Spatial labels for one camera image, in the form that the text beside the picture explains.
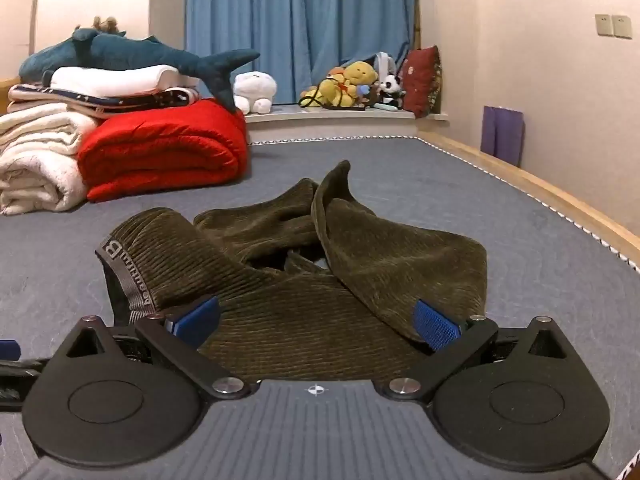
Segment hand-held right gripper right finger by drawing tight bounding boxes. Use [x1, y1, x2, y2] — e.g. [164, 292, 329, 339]
[387, 299, 577, 403]

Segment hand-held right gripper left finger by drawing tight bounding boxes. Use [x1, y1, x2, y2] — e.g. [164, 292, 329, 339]
[47, 296, 251, 402]

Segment olive corduroy pants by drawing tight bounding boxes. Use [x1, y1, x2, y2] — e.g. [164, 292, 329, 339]
[95, 160, 488, 382]

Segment grey quilted mattress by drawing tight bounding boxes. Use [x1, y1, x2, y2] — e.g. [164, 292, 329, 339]
[0, 135, 640, 480]

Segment red folded quilt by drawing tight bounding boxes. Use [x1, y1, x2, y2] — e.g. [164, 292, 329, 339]
[77, 97, 251, 204]

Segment white fluffy folded blanket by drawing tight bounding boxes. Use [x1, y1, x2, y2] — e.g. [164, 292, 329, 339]
[0, 102, 108, 217]

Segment purple folded mat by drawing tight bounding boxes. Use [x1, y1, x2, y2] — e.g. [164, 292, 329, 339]
[481, 105, 525, 168]

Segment dark patterned folded blanket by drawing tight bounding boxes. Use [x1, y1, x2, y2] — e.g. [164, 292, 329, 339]
[7, 84, 201, 121]

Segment white window sill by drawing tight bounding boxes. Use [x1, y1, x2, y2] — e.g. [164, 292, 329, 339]
[245, 105, 448, 146]

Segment white plush toy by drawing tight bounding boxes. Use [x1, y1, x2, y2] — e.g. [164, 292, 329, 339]
[232, 71, 278, 115]

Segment panda plush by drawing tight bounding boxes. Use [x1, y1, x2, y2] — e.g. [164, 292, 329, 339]
[377, 74, 406, 108]

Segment red cushion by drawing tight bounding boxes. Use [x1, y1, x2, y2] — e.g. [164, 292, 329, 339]
[400, 45, 443, 119]

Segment white pillow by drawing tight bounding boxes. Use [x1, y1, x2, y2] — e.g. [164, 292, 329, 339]
[42, 64, 201, 98]

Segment yellow bear plush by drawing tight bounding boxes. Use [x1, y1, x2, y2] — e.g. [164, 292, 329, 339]
[300, 60, 379, 109]

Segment small white fan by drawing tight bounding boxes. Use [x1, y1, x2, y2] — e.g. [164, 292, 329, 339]
[372, 51, 396, 86]

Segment blue shark plush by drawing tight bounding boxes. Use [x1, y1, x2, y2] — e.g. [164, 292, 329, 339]
[19, 27, 261, 113]

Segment small brown plush toy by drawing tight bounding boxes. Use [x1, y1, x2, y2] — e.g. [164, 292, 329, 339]
[75, 15, 126, 38]

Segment blue curtain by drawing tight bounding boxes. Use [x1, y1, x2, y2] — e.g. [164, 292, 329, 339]
[185, 0, 418, 106]

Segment wooden bed frame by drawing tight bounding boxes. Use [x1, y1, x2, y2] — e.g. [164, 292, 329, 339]
[0, 77, 640, 262]

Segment black cable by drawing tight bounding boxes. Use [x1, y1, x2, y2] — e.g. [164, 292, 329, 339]
[298, 77, 366, 110]

